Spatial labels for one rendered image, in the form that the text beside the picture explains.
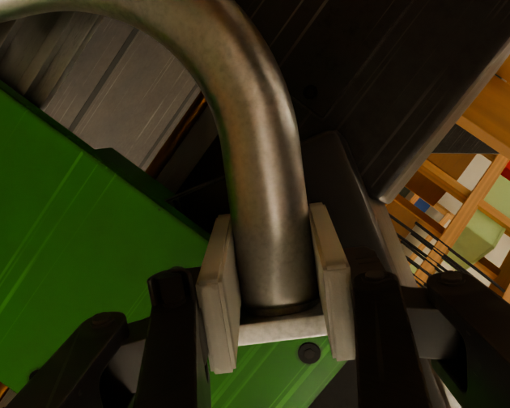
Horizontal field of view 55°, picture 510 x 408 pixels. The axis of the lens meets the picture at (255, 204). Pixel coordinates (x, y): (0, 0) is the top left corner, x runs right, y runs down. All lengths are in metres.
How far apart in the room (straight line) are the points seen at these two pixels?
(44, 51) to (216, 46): 0.10
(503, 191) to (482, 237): 0.47
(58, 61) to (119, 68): 0.37
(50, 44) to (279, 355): 0.17
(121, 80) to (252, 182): 0.47
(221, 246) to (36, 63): 0.13
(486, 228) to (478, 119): 2.54
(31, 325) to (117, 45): 0.40
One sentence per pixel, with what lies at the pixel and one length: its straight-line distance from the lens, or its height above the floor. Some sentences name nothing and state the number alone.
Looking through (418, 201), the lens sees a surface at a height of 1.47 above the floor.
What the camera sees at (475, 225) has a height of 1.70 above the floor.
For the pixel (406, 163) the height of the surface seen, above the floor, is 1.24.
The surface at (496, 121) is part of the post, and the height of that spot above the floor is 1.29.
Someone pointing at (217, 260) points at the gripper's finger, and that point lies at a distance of 0.15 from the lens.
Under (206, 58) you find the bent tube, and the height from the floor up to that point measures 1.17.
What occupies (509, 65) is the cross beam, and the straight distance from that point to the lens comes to 0.92.
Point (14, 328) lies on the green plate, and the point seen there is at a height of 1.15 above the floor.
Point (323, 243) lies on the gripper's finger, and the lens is 0.16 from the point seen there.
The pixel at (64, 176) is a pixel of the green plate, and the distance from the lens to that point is 0.23.
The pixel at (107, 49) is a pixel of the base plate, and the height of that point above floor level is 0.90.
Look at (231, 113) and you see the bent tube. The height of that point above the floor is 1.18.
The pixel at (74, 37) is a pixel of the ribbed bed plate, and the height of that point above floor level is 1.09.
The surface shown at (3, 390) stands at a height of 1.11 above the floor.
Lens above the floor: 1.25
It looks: 13 degrees down
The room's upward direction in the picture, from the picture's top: 129 degrees clockwise
